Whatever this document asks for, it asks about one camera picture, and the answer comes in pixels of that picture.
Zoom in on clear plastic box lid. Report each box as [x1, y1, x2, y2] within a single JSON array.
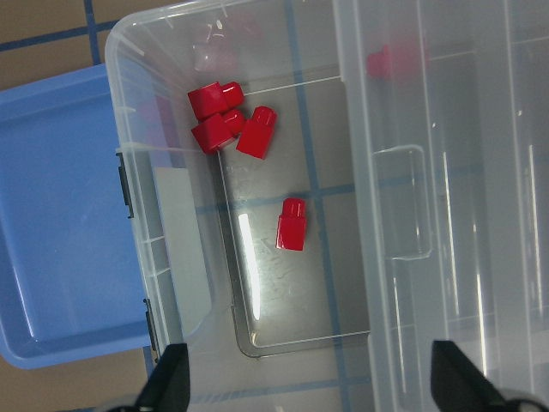
[[334, 1, 548, 411]]

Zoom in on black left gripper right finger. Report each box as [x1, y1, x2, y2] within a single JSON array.
[[430, 340, 515, 411]]

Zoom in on blue plastic tray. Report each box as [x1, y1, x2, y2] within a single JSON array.
[[1, 65, 149, 369]]

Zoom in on clear plastic storage box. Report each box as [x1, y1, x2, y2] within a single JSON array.
[[105, 0, 430, 412]]

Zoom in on red block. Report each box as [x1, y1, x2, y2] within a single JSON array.
[[187, 82, 244, 121], [366, 40, 424, 81], [191, 109, 245, 155], [236, 106, 277, 160], [276, 197, 307, 251]]

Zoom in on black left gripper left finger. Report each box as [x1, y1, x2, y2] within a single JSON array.
[[135, 343, 190, 411]]

